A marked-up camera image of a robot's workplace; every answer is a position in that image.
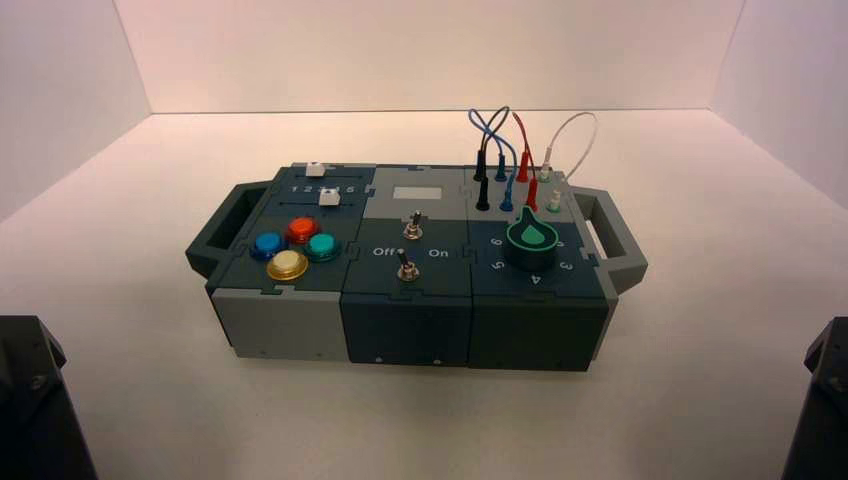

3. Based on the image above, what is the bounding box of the red jumper cable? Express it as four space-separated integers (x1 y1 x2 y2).
511 111 540 214

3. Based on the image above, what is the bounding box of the blue push button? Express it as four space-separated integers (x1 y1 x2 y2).
250 231 287 262

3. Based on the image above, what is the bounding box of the blue jumper cable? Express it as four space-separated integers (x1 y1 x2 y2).
467 107 519 214

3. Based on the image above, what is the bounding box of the yellow push button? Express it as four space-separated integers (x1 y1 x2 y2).
266 250 311 283

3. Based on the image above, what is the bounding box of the grey and teal task box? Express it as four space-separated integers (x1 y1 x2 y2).
185 162 649 373

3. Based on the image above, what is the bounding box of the black jumper cable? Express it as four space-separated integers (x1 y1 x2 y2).
471 105 512 213

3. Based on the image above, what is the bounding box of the green push button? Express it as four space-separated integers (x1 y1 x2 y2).
304 233 344 264

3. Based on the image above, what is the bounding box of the black green rotary knob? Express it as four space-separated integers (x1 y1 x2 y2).
506 205 562 274

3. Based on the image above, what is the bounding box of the red push button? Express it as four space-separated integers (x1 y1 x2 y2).
286 217 322 246

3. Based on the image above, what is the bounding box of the white jumper cable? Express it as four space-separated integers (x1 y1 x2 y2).
537 111 600 215

